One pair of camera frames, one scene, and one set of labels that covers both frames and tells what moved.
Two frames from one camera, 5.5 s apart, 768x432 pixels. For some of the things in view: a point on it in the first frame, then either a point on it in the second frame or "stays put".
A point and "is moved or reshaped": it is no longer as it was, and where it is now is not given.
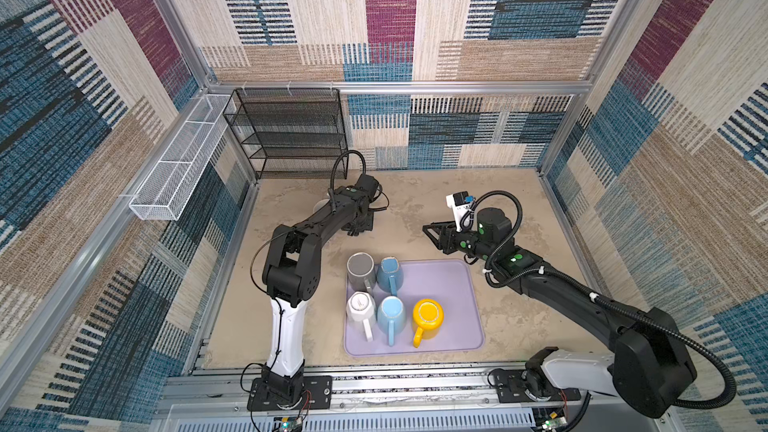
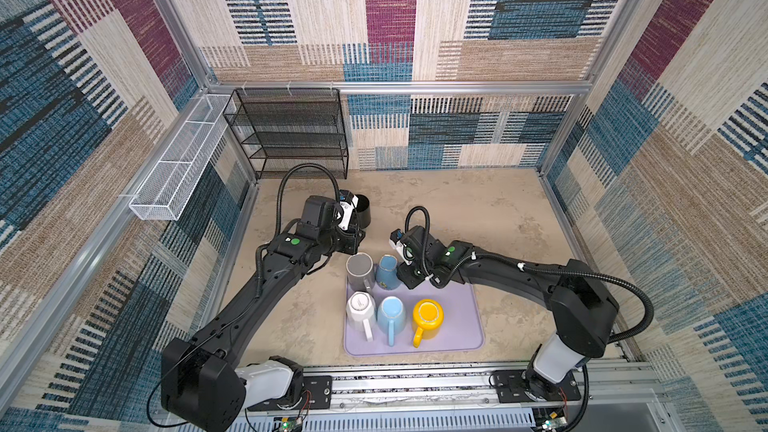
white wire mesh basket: x=167 y=188 stays put
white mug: x=360 y=312 stays put
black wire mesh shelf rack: x=291 y=133 stays put
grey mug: x=361 y=272 stays put
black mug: x=373 y=194 is moved or reshaped
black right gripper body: x=464 y=240 -> x=412 y=274
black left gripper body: x=363 y=225 -> x=345 y=240
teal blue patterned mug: x=390 y=276 stays put
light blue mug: x=391 y=317 stays put
